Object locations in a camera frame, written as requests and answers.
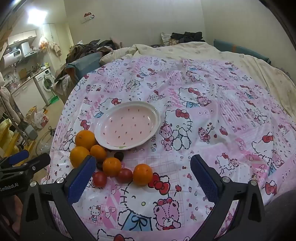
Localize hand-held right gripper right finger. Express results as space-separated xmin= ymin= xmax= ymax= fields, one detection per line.
xmin=190 ymin=154 xmax=266 ymax=241

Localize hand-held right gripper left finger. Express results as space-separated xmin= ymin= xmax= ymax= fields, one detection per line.
xmin=21 ymin=155 xmax=102 ymax=241

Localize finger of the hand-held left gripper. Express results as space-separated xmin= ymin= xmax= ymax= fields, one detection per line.
xmin=0 ymin=153 xmax=51 ymax=183
xmin=0 ymin=150 xmax=30 ymax=169

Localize red tomato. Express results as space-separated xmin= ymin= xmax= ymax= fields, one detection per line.
xmin=118 ymin=168 xmax=133 ymax=183
xmin=92 ymin=171 xmax=108 ymax=188

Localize large orange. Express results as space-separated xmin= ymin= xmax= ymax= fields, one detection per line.
xmin=75 ymin=130 xmax=96 ymax=151
xmin=70 ymin=146 xmax=90 ymax=168

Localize small orange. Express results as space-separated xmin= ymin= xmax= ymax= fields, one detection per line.
xmin=90 ymin=145 xmax=107 ymax=163

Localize pink strawberry-shaped plate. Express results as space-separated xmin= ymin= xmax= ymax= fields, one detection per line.
xmin=94 ymin=101 xmax=161 ymax=151

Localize yellow wooden rack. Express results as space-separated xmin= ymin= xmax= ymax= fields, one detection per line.
xmin=0 ymin=118 xmax=35 ymax=158

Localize white plastic bag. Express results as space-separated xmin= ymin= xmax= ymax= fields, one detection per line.
xmin=34 ymin=110 xmax=49 ymax=129

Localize pink cartoon printed blanket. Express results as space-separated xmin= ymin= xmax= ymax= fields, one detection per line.
xmin=42 ymin=56 xmax=296 ymax=241

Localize kitchen counter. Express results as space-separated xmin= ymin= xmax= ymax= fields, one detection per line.
xmin=10 ymin=80 xmax=45 ymax=116

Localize white washing machine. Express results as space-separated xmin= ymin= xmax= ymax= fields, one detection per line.
xmin=33 ymin=67 xmax=56 ymax=106

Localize white water heater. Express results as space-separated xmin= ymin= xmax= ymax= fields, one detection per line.
xmin=1 ymin=49 xmax=24 ymax=70

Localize orange hanging bag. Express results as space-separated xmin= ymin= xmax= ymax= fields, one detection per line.
xmin=38 ymin=35 xmax=50 ymax=50

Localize pile of dark clothes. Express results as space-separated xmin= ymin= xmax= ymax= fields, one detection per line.
xmin=67 ymin=40 xmax=121 ymax=64
xmin=170 ymin=32 xmax=206 ymax=44

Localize blue pillow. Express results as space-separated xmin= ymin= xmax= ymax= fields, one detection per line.
xmin=213 ymin=39 xmax=271 ymax=65

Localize white wall cabinets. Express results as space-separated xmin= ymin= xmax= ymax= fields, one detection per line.
xmin=8 ymin=30 xmax=37 ymax=46

